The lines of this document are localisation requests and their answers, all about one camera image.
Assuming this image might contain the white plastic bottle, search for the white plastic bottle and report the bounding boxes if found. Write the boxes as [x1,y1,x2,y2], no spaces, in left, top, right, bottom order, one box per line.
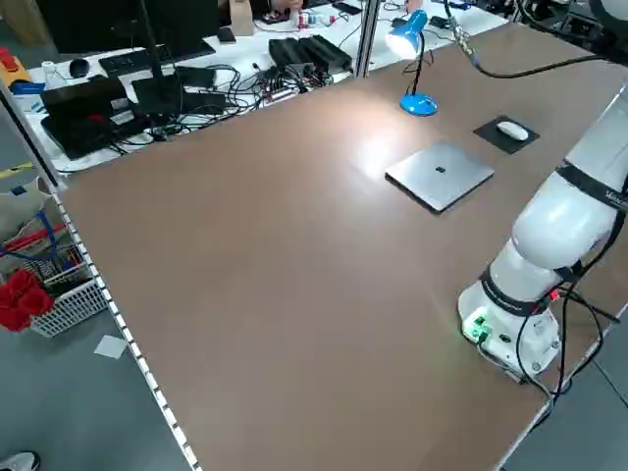
[40,60,64,91]

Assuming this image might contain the black mouse mat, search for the black mouse mat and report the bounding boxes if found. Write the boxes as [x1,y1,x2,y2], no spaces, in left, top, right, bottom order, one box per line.
[472,115,541,156]

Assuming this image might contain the blue desk lamp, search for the blue desk lamp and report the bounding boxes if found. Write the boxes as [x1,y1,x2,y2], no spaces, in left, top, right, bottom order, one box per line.
[385,9,440,118]

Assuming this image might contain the black flat case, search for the black flat case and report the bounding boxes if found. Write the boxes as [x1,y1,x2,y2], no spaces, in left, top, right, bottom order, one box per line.
[38,77,151,162]

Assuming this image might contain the white tote bag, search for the white tote bag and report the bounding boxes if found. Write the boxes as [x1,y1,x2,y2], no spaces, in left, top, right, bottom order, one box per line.
[0,176,68,246]

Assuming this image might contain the black lamp power cable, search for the black lamp power cable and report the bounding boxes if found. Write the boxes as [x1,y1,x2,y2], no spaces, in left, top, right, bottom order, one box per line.
[402,47,436,99]

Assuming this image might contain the black keyboard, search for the black keyboard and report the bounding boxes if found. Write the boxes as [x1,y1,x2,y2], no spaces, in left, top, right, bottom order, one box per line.
[97,37,217,78]

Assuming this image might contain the white computer mouse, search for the white computer mouse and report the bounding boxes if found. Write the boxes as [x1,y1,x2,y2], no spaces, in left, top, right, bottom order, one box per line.
[496,121,530,141]

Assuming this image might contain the circuit board with wires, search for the circuit board with wires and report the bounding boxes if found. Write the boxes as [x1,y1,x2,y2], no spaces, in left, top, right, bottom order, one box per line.
[252,62,338,107]

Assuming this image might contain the white paper sheet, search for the white paper sheet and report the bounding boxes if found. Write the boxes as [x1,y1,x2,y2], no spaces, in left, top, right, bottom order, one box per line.
[92,334,129,360]

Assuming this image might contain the person's foot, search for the person's foot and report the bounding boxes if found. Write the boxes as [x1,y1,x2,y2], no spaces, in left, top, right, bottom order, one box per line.
[0,450,42,471]

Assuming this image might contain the silver closed laptop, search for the silver closed laptop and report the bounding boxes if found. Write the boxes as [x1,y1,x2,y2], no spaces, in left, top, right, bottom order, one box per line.
[384,139,496,215]

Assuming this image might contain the brown cardboard box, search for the brown cardboard box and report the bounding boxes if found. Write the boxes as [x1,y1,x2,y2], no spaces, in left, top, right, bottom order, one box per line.
[229,0,255,36]

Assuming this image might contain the black power supply unit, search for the black power supply unit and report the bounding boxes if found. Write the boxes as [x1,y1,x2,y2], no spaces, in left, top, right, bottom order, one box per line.
[297,33,354,71]
[268,36,316,76]

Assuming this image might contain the red artificial flowers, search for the red artificial flowers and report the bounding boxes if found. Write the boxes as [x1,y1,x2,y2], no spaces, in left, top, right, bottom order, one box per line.
[0,268,55,334]

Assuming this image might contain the black computer monitor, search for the black computer monitor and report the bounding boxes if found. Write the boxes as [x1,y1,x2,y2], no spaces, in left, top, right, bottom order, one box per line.
[36,0,221,55]

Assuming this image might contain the aluminium frame post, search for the aluminium frame post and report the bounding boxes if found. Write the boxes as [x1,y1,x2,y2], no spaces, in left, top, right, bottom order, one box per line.
[353,0,383,79]
[0,78,71,192]

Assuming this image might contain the white plastic basket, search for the white plastic basket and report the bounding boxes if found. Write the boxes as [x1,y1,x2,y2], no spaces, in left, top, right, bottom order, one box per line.
[28,244,112,340]

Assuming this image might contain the black monitor stand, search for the black monitor stand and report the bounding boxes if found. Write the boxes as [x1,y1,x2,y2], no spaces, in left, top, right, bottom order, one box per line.
[131,0,186,118]

